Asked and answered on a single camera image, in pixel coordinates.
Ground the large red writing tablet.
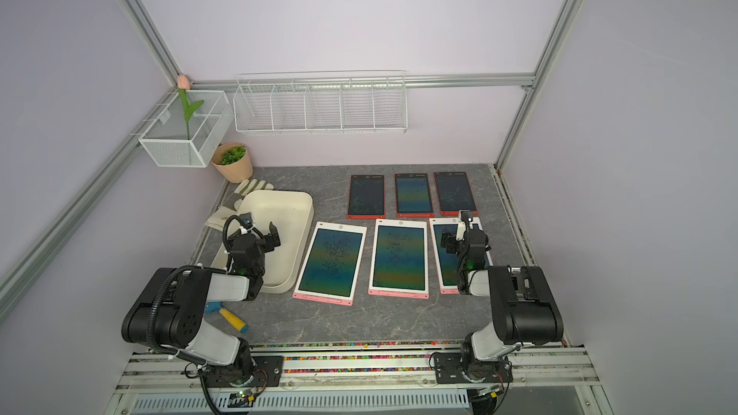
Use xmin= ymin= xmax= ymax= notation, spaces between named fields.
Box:
xmin=394 ymin=173 xmax=434 ymax=217

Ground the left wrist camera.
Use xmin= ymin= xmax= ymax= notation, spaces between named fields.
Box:
xmin=238 ymin=212 xmax=254 ymax=232

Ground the pink writing tablet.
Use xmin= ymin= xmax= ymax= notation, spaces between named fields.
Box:
xmin=368 ymin=219 xmax=430 ymax=300
xmin=292 ymin=222 xmax=367 ymax=307

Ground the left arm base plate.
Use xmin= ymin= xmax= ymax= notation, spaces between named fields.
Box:
xmin=202 ymin=355 xmax=284 ymax=388

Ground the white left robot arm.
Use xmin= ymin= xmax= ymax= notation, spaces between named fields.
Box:
xmin=121 ymin=224 xmax=284 ymax=391

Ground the potted green plant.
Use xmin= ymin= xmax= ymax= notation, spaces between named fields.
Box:
xmin=211 ymin=142 xmax=254 ymax=184

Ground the white mesh wall box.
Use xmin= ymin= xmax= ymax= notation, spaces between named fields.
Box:
xmin=138 ymin=90 xmax=234 ymax=168

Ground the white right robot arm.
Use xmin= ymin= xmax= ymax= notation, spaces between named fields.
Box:
xmin=439 ymin=222 xmax=564 ymax=382

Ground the yellow blue handled tool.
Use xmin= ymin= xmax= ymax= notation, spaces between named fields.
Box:
xmin=205 ymin=302 xmax=248 ymax=334

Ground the white writing tablet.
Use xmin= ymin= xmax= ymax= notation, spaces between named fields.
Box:
xmin=430 ymin=216 xmax=492 ymax=297

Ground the small red writing tablet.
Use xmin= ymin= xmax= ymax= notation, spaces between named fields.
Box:
xmin=434 ymin=172 xmax=479 ymax=216

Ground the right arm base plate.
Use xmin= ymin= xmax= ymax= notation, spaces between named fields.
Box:
xmin=429 ymin=352 xmax=513 ymax=384

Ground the black frame writing tablet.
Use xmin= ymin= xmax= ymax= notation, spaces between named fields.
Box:
xmin=347 ymin=175 xmax=386 ymax=219

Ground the white wire wall shelf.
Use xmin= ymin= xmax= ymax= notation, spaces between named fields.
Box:
xmin=234 ymin=70 xmax=409 ymax=134

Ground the beige work glove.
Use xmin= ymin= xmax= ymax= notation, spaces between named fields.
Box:
xmin=205 ymin=178 xmax=275 ymax=230

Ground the artificial pink tulip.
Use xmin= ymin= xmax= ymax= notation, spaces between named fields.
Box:
xmin=177 ymin=75 xmax=204 ymax=139

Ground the cream plastic storage tray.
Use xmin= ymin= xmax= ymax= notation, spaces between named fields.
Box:
xmin=208 ymin=190 xmax=314 ymax=302

